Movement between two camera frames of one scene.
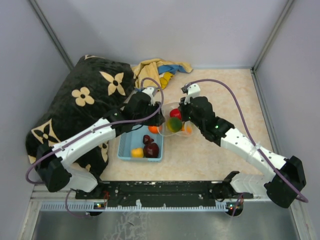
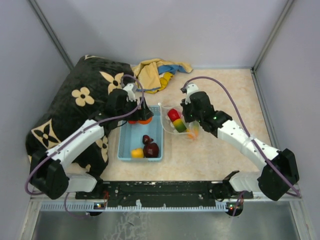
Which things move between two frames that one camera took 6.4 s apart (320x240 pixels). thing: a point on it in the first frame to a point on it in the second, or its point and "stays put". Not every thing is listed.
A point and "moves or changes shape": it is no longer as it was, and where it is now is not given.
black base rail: [161, 193] stays put
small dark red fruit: [147, 140] stays put
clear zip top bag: [187, 129] moves or changes shape
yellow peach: [137, 153] stays put
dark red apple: [151, 150] stays put
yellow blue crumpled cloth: [157, 72] stays put
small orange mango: [189, 129] to [193, 135]
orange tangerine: [153, 129] moves or changes shape
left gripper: [157, 120] to [143, 114]
